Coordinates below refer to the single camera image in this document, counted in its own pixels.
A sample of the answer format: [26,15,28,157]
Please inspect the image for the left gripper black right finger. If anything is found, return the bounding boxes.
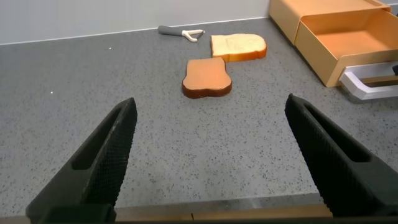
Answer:
[284,93,398,218]

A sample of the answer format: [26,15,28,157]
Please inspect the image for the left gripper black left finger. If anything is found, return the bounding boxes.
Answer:
[25,97,138,224]

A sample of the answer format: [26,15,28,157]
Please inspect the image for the yellow drawer with white handle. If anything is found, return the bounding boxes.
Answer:
[294,8,398,101]

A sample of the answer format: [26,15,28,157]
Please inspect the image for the yellow drawer cabinet shell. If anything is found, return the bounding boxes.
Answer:
[269,0,392,46]

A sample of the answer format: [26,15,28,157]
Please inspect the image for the brown toast slice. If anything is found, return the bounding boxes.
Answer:
[182,57,233,100]

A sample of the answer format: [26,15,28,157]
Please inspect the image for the white bread slice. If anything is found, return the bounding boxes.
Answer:
[210,33,268,63]

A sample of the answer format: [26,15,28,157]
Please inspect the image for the white peeler with grey handle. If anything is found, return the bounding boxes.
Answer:
[157,25,206,44]

